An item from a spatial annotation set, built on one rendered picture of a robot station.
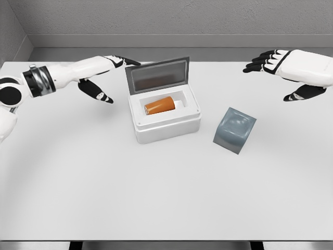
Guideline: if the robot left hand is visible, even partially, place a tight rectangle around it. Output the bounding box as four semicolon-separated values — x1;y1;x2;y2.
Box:
69;54;142;105

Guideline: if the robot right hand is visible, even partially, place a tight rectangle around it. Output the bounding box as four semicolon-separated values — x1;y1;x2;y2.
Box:
242;49;333;102

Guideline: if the white box with grey lid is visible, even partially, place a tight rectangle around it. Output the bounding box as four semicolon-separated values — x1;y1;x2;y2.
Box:
124;56;202;145

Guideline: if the grey-blue cube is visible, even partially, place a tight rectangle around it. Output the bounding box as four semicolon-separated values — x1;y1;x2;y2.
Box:
212;107;257;156

